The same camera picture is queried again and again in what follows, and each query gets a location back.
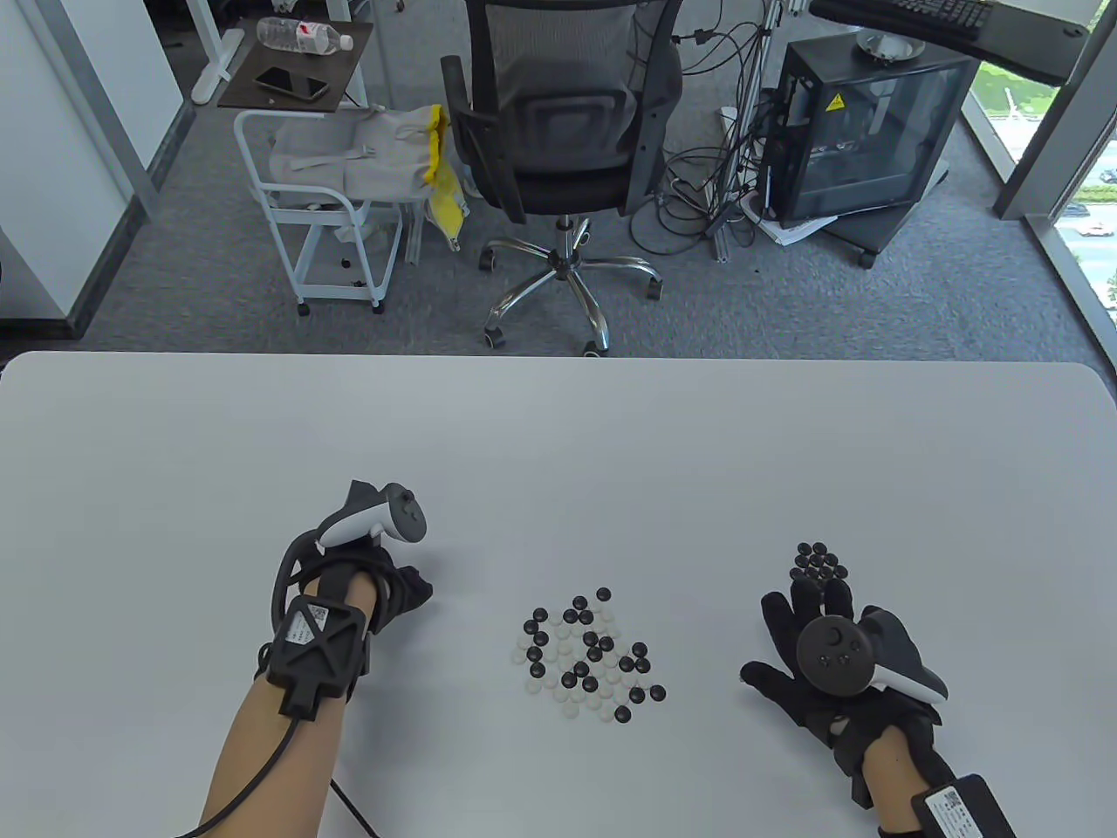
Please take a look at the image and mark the clear plastic water bottle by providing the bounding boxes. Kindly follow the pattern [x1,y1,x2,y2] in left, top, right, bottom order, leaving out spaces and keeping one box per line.
[257,16,354,55]

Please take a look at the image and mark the black computer tower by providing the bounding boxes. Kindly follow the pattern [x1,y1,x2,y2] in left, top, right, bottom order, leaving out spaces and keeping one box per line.
[761,37,980,230]

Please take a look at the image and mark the dark rolling computer stand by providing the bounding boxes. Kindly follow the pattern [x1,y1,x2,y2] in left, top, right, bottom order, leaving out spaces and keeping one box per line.
[829,166,952,270]

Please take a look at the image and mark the white metal cart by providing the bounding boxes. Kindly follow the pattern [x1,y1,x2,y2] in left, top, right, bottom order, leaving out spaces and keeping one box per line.
[234,109,404,315]

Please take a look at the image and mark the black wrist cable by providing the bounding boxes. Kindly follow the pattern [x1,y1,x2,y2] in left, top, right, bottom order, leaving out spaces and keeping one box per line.
[175,716,380,838]

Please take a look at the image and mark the person's right hand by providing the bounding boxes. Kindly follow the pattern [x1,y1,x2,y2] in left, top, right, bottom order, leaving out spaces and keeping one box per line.
[740,576,956,808]

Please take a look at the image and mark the silver bowl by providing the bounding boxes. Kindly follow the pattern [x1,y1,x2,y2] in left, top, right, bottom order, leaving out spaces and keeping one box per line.
[857,26,926,64]

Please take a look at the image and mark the pile of mixed go stones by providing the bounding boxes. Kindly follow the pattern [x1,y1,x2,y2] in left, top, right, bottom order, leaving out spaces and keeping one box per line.
[513,587,668,724]

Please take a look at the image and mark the person's left hand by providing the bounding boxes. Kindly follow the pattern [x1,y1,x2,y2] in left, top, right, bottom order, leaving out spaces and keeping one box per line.
[288,537,435,636]

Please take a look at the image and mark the black cross-braced wrist module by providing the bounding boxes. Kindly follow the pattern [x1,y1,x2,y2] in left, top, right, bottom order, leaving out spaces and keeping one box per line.
[257,594,376,721]

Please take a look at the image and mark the black smartphone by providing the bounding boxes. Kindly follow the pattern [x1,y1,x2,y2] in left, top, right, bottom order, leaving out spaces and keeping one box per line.
[254,67,331,100]

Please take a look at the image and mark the cluster of black go stones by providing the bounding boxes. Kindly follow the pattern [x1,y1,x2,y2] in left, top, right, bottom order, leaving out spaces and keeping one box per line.
[790,541,849,584]

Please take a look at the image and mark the black and white VR controller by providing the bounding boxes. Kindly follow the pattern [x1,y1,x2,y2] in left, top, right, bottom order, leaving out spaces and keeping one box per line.
[796,608,949,704]
[316,480,428,553]

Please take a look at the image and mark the black keyboard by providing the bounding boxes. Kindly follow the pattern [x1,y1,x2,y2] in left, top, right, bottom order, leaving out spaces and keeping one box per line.
[812,0,996,40]

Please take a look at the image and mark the black mesh office chair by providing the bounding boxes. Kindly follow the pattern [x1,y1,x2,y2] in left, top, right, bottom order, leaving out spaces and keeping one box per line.
[439,0,686,357]

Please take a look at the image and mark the white desk leg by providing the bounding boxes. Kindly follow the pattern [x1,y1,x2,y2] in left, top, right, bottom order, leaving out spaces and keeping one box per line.
[185,0,247,106]

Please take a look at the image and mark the aluminium frame post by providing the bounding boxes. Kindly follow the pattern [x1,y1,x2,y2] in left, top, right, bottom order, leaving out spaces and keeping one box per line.
[711,0,786,263]

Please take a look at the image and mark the grey fabric bag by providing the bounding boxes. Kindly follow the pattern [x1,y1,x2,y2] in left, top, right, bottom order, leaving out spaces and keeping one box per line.
[269,106,442,206]

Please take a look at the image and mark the tangle of black cables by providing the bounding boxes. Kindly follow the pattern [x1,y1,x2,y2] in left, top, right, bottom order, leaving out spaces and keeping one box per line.
[630,0,786,258]

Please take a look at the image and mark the brown side table top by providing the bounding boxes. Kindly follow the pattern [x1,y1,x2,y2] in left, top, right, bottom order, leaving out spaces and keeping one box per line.
[218,17,374,113]

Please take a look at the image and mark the white papers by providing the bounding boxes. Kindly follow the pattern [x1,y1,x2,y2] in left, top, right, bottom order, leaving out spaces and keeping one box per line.
[746,196,839,250]

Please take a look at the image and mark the yellow plastic bag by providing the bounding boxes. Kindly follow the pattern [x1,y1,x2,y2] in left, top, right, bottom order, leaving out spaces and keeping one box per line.
[421,105,470,252]

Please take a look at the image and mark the black labelled wrist box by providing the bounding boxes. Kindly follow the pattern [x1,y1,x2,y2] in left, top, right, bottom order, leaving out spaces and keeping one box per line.
[877,774,1018,838]

